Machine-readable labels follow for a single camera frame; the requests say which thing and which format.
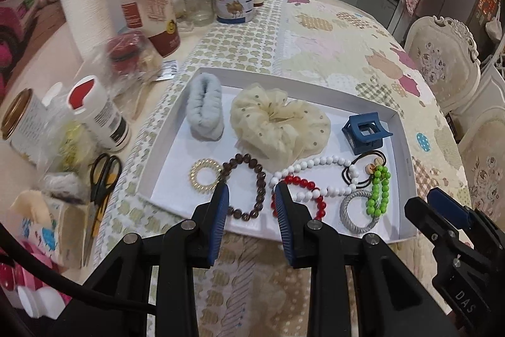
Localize black yellow scissors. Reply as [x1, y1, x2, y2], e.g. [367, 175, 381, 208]
[82, 153, 123, 267]

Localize tissue box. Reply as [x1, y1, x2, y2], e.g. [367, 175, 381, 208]
[10, 190, 95, 268]

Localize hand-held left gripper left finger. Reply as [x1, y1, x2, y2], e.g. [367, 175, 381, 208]
[79, 185, 230, 337]

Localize white bead bracelet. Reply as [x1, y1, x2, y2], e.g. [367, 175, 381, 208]
[269, 155, 360, 203]

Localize green bead bracelet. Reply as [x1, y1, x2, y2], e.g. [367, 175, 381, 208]
[365, 165, 392, 217]

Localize white pill bottle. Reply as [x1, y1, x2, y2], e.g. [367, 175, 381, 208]
[18, 287, 67, 321]

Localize grey woven hair tie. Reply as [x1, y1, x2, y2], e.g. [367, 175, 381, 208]
[340, 190, 385, 234]

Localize white shallow tray box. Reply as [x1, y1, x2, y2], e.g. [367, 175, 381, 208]
[136, 68, 418, 245]

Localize brown bead bracelet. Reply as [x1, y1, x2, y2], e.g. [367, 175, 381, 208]
[218, 153, 267, 221]

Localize cream carved dining chair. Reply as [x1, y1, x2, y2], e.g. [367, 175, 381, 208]
[454, 116, 505, 205]
[406, 15, 482, 117]

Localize small empty glass jar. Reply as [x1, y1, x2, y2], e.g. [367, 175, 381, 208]
[182, 0, 216, 27]

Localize red item in plastic wrap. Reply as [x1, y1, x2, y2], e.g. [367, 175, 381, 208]
[106, 32, 143, 74]

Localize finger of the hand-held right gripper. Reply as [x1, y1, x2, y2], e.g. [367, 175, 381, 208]
[427, 187, 498, 243]
[403, 197, 474, 262]

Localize clear bag yellow contents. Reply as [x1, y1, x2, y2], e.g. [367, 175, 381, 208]
[51, 120, 99, 172]

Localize red bead bracelet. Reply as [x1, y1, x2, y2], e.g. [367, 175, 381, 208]
[270, 175, 327, 221]

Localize grey furry item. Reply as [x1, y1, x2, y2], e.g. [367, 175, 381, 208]
[41, 172, 90, 202]

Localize black cable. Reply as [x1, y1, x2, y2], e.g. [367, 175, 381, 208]
[0, 222, 158, 318]

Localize silver blister pack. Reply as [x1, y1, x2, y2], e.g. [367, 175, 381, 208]
[158, 60, 179, 80]

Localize white paper towel roll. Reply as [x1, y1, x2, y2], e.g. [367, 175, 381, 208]
[58, 0, 117, 61]

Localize black hair tie wooden beads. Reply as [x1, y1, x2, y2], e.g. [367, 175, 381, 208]
[341, 150, 389, 188]

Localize grey fluffy scrunchie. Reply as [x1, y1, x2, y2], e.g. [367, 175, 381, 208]
[185, 72, 225, 141]

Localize white tin gold lid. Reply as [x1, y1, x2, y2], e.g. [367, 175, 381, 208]
[0, 88, 52, 161]

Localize pink bottle red lid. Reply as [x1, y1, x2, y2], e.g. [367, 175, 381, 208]
[0, 238, 68, 308]

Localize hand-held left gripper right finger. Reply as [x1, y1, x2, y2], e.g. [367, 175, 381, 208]
[274, 182, 446, 337]

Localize blue hair claw clip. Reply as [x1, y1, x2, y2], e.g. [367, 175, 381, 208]
[342, 114, 395, 155]

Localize cream dotted tulle scrunchie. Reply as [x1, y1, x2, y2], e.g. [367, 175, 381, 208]
[230, 83, 331, 172]

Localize gold spiral hair tie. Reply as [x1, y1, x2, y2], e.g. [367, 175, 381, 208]
[190, 159, 223, 195]

